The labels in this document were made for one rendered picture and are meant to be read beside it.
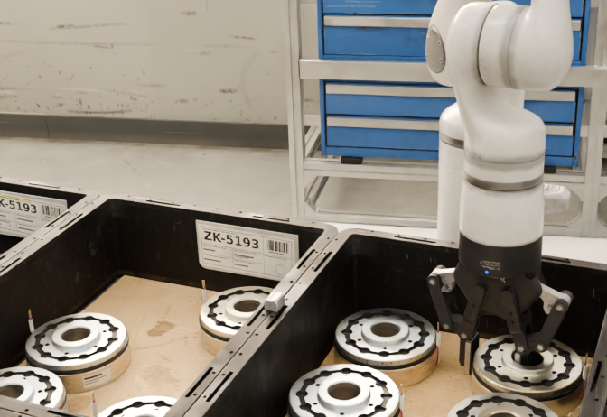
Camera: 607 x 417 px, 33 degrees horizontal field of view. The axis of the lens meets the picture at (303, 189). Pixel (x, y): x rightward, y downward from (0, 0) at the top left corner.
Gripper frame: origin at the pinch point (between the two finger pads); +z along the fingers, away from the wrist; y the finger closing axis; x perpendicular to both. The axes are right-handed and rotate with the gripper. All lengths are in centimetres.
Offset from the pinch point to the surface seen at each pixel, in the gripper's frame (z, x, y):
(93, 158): 83, 196, -220
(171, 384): 2.3, -13.8, -28.6
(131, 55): 48, 218, -214
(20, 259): -7.8, -13.7, -46.4
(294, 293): -7.6, -8.3, -17.3
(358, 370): -0.8, -8.2, -10.7
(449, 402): 2.4, -5.0, -2.8
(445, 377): 2.4, -1.4, -4.5
